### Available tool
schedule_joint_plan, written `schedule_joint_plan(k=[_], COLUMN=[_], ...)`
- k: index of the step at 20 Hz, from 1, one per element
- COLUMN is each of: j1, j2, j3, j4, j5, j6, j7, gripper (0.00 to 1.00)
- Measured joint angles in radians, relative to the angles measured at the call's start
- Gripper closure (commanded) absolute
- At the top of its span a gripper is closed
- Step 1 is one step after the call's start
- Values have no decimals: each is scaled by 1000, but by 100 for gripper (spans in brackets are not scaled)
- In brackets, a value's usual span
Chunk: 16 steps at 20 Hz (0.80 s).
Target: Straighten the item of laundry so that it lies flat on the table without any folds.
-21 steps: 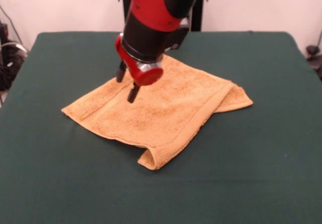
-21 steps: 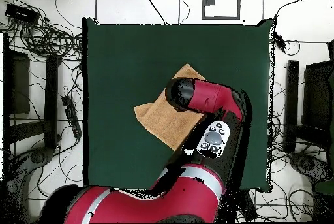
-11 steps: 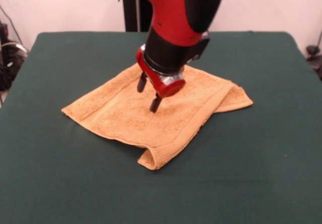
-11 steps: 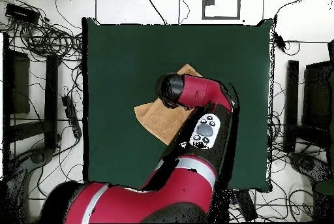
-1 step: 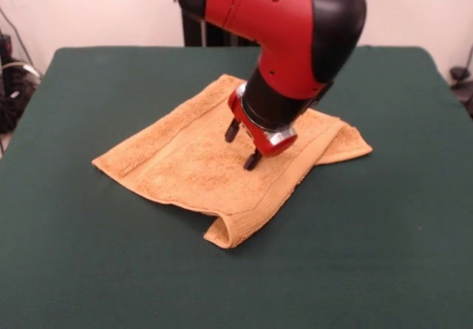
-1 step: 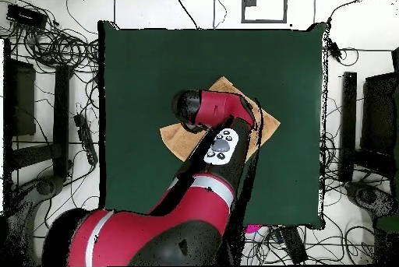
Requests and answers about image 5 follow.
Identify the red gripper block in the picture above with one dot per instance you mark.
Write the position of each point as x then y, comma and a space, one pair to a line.
258, 138

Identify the orange terry towel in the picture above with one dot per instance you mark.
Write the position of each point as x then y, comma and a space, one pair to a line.
192, 170

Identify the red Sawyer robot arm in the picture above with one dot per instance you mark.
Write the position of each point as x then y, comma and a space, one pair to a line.
288, 29

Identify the dark green tablecloth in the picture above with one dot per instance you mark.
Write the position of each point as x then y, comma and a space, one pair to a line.
74, 251

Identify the black stand base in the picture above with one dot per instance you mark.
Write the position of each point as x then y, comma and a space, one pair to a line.
458, 73

